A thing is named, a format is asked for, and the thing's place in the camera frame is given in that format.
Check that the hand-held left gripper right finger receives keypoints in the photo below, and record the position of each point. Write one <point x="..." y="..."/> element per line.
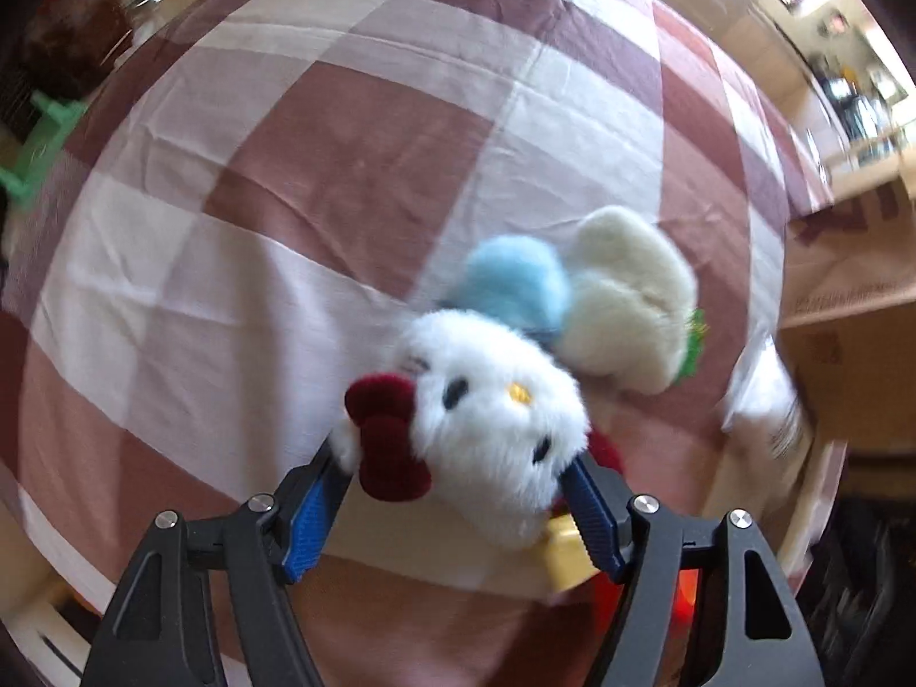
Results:
<point x="594" y="522"/>

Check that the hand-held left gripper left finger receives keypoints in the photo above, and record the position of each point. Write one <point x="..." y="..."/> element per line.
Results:
<point x="315" y="529"/>

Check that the red gift box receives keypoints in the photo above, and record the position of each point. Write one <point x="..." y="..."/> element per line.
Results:
<point x="687" y="590"/>

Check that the white cat plush toy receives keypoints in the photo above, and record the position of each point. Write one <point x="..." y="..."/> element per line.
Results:
<point x="486" y="429"/>

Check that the cardboard box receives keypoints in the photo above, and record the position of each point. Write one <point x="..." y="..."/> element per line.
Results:
<point x="859" y="343"/>

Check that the pale yellow block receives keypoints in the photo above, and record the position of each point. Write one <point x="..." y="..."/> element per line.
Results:
<point x="565" y="551"/>

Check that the clear bag of white cloth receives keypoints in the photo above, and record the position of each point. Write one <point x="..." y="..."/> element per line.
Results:
<point x="766" y="401"/>

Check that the green plastic stand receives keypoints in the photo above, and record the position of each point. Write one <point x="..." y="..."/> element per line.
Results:
<point x="43" y="143"/>

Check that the dark bottle with red cap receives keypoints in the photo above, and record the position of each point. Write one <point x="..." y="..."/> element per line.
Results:
<point x="79" y="36"/>

